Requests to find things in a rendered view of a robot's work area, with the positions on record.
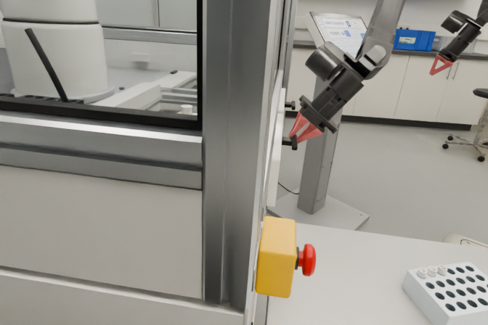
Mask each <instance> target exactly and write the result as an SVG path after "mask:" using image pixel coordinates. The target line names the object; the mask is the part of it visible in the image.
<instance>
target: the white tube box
mask: <svg viewBox="0 0 488 325"><path fill-rule="evenodd" d="M444 266H446V267H447V272H446V274H445V275H444V276H441V275H439V274H438V273H436V276H435V277H434V278H433V277H430V276H429V275H428V274H426V277H425V279H421V278H419V277H418V276H417V272H418V269H412V270H408V271H407V274H406V276H405V278H404V282H403V285H402V288H403V289H404V291H405V292H406V293H407V294H408V295H409V296H410V298H411V299H412V300H413V302H414V303H415V304H416V305H417V306H418V307H419V308H420V310H421V311H422V312H423V314H424V315H425V316H426V318H427V319H428V320H429V321H430V322H431V323H432V324H433V325H488V276H486V275H485V274H484V273H483V272H481V271H480V270H479V269H478V268H477V267H476V266H475V265H474V264H472V263H471V262H464V263H454V264H449V265H444Z"/></svg>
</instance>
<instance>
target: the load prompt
mask: <svg viewBox="0 0 488 325"><path fill-rule="evenodd" d="M321 19H322V21H323V23H324V25H325V27H326V28H355V27H354V24H353V22H352V21H351V20H342V19H331V18H321Z"/></svg>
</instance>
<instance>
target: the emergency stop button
mask: <svg viewBox="0 0 488 325"><path fill-rule="evenodd" d="M315 266H316V251H315V248H314V247H313V245H312V244H305V245H304V249H303V251H300V250H299V261H298V267H302V274H303V275H304V276H311V275H312V274H313V273H314V270H315Z"/></svg>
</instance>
